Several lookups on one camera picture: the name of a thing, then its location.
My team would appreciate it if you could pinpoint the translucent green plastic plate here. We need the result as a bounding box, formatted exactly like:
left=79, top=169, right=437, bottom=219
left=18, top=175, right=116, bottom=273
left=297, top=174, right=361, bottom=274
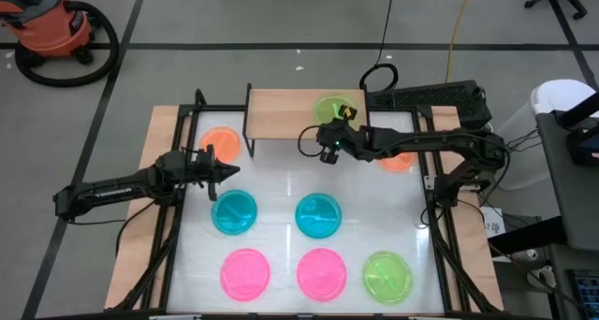
left=312, top=94, right=359, bottom=127
left=362, top=250, right=414, bottom=305

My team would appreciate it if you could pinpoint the black aluminium table frame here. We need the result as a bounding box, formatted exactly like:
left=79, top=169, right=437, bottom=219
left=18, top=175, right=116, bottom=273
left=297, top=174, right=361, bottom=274
left=111, top=89, right=504, bottom=314

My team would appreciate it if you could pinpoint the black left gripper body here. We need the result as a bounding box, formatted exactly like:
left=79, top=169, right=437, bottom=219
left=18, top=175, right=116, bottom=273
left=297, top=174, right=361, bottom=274
left=192, top=144, right=221, bottom=203

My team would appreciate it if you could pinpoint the yellow hanging cable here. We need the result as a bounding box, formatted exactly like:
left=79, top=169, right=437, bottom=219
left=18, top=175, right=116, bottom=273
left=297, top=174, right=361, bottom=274
left=444, top=0, right=472, bottom=85

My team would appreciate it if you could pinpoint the black desk device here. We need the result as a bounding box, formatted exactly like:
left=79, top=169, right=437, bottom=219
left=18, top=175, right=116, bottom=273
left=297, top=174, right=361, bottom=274
left=565, top=125, right=599, bottom=167

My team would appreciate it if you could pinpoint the wooden shelf with black legs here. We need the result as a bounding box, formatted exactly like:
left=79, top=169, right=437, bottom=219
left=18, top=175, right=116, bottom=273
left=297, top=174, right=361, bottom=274
left=242, top=82, right=371, bottom=158

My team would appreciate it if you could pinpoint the dark grey desk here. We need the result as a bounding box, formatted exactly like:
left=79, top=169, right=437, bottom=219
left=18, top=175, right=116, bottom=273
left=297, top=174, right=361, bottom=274
left=535, top=109, right=599, bottom=251

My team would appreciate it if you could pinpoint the translucent cyan plastic plate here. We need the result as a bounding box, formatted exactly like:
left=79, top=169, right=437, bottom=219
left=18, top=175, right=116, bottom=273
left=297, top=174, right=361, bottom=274
left=210, top=189, right=258, bottom=236
left=294, top=192, right=343, bottom=240

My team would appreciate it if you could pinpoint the white waste bin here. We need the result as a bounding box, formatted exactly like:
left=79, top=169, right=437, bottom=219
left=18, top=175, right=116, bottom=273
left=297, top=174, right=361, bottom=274
left=495, top=79, right=598, bottom=193

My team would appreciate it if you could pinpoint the black hanging cable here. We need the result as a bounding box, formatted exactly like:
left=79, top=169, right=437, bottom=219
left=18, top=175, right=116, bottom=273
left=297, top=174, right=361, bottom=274
left=358, top=0, right=400, bottom=92

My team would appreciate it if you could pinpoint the wooden base board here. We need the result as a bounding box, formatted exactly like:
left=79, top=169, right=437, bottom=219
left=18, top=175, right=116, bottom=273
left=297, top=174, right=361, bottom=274
left=103, top=105, right=505, bottom=312

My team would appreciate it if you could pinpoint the translucent orange plastic plate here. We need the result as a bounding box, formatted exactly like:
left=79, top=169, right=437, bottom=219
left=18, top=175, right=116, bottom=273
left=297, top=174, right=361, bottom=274
left=198, top=125, right=242, bottom=165
left=377, top=151, right=418, bottom=173

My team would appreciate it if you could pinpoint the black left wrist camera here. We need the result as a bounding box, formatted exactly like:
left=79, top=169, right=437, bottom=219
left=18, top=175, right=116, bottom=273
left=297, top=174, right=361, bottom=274
left=195, top=150, right=215, bottom=170

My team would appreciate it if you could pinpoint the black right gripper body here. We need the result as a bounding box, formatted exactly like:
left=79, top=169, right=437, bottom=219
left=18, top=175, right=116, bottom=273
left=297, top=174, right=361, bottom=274
left=315, top=118, right=364, bottom=158

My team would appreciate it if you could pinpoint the translucent pink plastic plate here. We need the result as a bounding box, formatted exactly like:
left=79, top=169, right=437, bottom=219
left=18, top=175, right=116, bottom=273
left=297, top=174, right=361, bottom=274
left=219, top=248, right=272, bottom=303
left=296, top=248, right=348, bottom=303

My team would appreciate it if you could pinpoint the white paper note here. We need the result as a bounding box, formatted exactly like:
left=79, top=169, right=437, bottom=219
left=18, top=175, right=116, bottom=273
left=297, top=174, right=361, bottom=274
left=479, top=206, right=506, bottom=240

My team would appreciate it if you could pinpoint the orange shop vacuum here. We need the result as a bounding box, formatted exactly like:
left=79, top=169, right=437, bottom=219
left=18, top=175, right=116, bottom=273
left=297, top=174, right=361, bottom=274
left=13, top=0, right=121, bottom=88
left=0, top=0, right=95, bottom=66

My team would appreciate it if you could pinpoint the computer keyboard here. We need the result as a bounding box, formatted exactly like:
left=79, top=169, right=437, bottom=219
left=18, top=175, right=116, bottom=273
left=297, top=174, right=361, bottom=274
left=565, top=268, right=599, bottom=320

